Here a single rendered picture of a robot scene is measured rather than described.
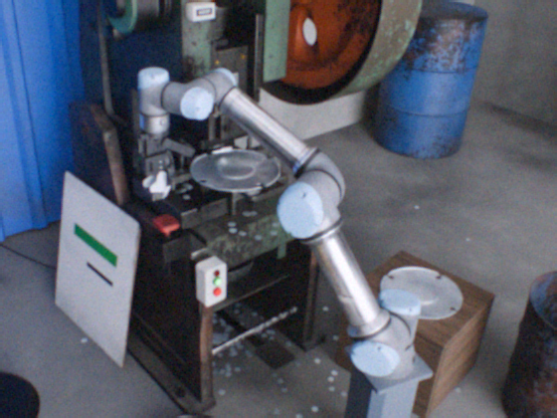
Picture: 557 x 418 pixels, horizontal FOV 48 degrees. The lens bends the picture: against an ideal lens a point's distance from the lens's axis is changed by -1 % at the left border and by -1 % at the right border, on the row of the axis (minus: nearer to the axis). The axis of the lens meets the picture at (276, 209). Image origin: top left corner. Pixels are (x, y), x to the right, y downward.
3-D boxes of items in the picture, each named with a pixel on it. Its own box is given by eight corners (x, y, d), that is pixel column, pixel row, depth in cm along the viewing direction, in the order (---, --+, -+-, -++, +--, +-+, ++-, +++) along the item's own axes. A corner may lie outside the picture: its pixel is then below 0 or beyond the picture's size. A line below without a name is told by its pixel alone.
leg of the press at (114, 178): (217, 405, 221) (218, 178, 175) (190, 421, 215) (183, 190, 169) (93, 278, 279) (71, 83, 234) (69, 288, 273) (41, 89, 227)
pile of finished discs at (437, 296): (475, 293, 227) (476, 291, 227) (436, 331, 208) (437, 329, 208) (407, 259, 243) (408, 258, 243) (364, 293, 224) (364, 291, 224)
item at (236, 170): (242, 144, 224) (242, 141, 223) (297, 175, 205) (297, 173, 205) (172, 165, 207) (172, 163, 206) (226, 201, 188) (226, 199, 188)
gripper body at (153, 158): (132, 168, 171) (130, 126, 165) (160, 160, 176) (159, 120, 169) (147, 179, 166) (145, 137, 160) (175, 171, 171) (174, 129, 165)
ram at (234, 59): (254, 133, 205) (258, 44, 190) (217, 145, 196) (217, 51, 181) (222, 116, 216) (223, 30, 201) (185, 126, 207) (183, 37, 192)
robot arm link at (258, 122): (365, 172, 163) (222, 55, 167) (350, 189, 155) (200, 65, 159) (341, 201, 171) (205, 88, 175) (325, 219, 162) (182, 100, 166)
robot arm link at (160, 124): (159, 104, 167) (175, 114, 162) (160, 120, 170) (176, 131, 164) (133, 110, 163) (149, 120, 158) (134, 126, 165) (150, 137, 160)
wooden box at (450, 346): (474, 364, 245) (495, 294, 227) (425, 420, 220) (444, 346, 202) (389, 316, 267) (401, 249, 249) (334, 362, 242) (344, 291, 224)
